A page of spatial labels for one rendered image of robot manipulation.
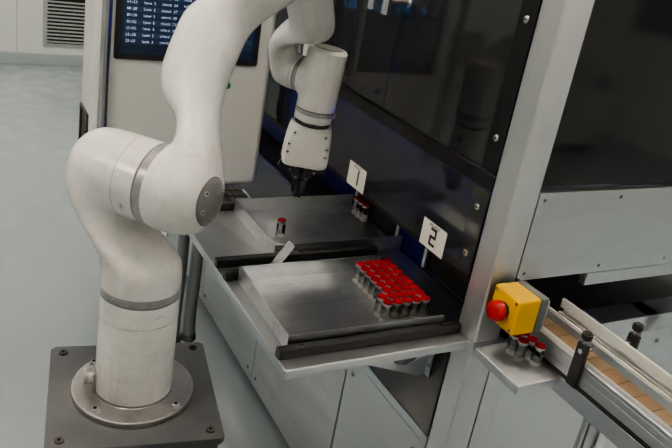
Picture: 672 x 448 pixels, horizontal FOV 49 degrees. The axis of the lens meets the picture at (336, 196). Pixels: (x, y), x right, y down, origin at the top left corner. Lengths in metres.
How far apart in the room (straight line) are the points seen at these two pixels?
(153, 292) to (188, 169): 0.20
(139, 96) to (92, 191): 1.02
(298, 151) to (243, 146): 0.65
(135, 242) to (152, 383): 0.23
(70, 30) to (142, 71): 4.64
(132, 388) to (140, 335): 0.10
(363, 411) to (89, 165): 1.08
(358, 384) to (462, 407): 0.40
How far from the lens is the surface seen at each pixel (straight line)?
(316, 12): 1.38
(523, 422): 1.76
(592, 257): 1.60
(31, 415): 2.59
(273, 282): 1.55
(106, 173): 1.05
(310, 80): 1.51
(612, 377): 1.45
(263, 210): 1.89
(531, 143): 1.34
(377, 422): 1.86
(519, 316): 1.38
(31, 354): 2.86
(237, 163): 2.22
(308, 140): 1.56
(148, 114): 2.09
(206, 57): 1.07
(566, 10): 1.30
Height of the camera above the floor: 1.63
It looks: 21 degrees down
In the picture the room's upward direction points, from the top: 10 degrees clockwise
